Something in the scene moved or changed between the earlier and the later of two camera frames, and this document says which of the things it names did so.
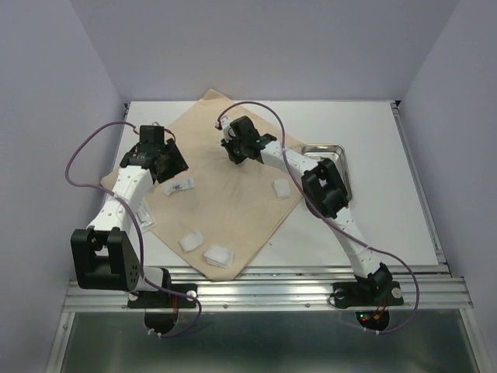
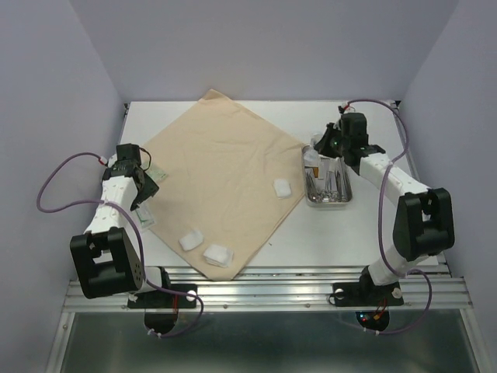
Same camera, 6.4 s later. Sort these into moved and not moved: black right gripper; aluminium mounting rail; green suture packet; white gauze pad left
Moved: black right gripper
Not moved: green suture packet; white gauze pad left; aluminium mounting rail
